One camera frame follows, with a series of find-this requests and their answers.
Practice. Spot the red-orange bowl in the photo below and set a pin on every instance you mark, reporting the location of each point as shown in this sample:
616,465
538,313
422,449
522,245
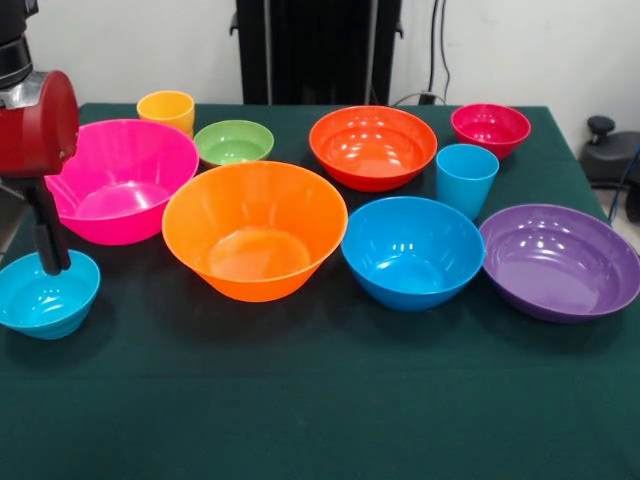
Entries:
372,145

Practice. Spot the black chair base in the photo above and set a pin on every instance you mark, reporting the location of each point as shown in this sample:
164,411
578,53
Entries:
610,155

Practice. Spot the yellow cup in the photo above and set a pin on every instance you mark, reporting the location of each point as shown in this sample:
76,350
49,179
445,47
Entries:
165,112

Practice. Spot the large orange bowl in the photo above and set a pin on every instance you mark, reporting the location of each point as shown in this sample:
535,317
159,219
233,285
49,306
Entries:
250,210

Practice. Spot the small teal bowl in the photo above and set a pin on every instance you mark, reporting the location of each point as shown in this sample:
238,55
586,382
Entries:
50,305

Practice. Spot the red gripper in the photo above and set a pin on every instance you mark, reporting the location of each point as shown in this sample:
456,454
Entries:
40,135

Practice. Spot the blue cup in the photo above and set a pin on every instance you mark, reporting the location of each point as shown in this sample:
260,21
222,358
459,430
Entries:
465,185

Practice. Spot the purple bowl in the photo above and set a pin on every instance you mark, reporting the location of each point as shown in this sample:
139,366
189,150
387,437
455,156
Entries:
560,260

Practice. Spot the large pink bowl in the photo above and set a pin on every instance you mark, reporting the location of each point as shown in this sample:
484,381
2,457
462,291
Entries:
130,165

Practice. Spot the small green bowl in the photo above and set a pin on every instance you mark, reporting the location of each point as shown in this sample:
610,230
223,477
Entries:
232,145

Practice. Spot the medium blue bowl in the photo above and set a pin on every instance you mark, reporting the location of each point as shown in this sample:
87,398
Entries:
410,240

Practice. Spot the dark green tablecloth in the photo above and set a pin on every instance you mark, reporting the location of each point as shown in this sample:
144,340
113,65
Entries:
320,400

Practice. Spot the small crimson bowl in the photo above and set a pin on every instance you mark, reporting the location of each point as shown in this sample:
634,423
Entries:
490,130

